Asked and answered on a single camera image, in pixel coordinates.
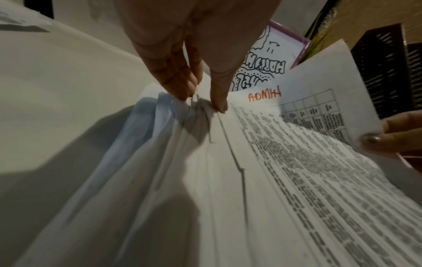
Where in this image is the person's right hand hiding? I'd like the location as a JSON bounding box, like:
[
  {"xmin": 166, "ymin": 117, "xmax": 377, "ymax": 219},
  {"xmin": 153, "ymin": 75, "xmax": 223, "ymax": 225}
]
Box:
[{"xmin": 359, "ymin": 110, "xmax": 422, "ymax": 159}]

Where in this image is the person's left hand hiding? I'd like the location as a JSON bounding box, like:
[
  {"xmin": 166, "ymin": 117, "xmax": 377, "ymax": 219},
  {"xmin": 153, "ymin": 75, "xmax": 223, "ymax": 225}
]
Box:
[{"xmin": 118, "ymin": 0, "xmax": 281, "ymax": 114}]

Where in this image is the printed sheet with table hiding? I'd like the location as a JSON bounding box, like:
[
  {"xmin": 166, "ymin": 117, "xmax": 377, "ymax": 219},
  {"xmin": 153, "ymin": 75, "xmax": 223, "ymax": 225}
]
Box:
[{"xmin": 227, "ymin": 39, "xmax": 386, "ymax": 152}]

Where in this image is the stack of printed papers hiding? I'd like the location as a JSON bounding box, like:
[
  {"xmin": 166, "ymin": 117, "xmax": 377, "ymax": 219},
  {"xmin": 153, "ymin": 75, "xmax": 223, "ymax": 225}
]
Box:
[{"xmin": 13, "ymin": 83, "xmax": 422, "ymax": 267}]

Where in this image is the purple framed doodle drawing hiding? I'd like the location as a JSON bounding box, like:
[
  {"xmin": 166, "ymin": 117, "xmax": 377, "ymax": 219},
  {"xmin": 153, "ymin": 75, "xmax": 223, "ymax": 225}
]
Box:
[{"xmin": 231, "ymin": 20, "xmax": 312, "ymax": 92}]

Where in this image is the dark brown lattice basket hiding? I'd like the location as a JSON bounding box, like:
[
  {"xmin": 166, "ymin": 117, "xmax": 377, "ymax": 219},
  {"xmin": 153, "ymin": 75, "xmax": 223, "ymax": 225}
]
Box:
[{"xmin": 350, "ymin": 23, "xmax": 422, "ymax": 120}]

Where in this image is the white paper sheet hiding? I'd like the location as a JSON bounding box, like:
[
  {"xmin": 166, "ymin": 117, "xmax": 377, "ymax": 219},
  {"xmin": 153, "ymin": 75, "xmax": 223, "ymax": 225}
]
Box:
[{"xmin": 0, "ymin": 10, "xmax": 51, "ymax": 33}]

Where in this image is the black and yellow frame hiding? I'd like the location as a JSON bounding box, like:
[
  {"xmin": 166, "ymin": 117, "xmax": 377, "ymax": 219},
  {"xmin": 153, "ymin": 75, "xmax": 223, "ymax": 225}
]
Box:
[{"xmin": 298, "ymin": 0, "xmax": 342, "ymax": 62}]

